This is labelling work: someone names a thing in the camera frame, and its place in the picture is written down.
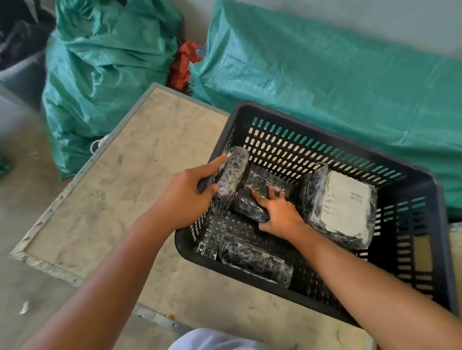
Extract person's right hand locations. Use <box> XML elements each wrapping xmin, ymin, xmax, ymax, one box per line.
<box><xmin>251</xmin><ymin>184</ymin><xmax>309</xmax><ymax>244</ymax></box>

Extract person's left hand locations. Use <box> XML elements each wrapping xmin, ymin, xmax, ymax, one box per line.
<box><xmin>147</xmin><ymin>154</ymin><xmax>233</xmax><ymax>234</ymax></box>

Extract black plastic-wrapped roll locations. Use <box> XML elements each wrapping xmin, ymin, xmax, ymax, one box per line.
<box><xmin>217</xmin><ymin>229</ymin><xmax>295</xmax><ymax>292</ymax></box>
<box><xmin>207</xmin><ymin>145</ymin><xmax>254</xmax><ymax>216</ymax></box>
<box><xmin>242</xmin><ymin>161</ymin><xmax>296</xmax><ymax>204</ymax></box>
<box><xmin>231</xmin><ymin>186</ymin><xmax>272</xmax><ymax>225</ymax></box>

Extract person's right forearm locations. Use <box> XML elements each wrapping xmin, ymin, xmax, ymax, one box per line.
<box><xmin>289</xmin><ymin>214</ymin><xmax>462</xmax><ymax>350</ymax></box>

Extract person's left forearm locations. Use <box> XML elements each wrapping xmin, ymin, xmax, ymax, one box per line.
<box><xmin>0</xmin><ymin>212</ymin><xmax>181</xmax><ymax>350</ymax></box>

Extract wrapped bundle with white label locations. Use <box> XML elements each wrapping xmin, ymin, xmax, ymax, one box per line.
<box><xmin>298</xmin><ymin>159</ymin><xmax>381</xmax><ymax>254</ymax></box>

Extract red cloth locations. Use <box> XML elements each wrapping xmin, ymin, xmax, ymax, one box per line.
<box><xmin>164</xmin><ymin>40</ymin><xmax>205</xmax><ymax>94</ymax></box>

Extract long green woven sack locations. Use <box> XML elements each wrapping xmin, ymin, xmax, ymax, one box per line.
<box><xmin>184</xmin><ymin>0</ymin><xmax>462</xmax><ymax>236</ymax></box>

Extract black plastic crate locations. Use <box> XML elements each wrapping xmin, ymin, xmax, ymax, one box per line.
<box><xmin>167</xmin><ymin>89</ymin><xmax>459</xmax><ymax>337</ymax></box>

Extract stuffed green woven sack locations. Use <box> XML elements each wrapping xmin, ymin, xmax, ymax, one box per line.
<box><xmin>36</xmin><ymin>0</ymin><xmax>193</xmax><ymax>180</ymax></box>

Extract grey plastic bin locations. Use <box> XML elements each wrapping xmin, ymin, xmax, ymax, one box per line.
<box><xmin>0</xmin><ymin>0</ymin><xmax>62</xmax><ymax>107</ymax></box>

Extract white cord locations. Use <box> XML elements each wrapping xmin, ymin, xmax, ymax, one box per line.
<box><xmin>89</xmin><ymin>133</ymin><xmax>113</xmax><ymax>155</ymax></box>

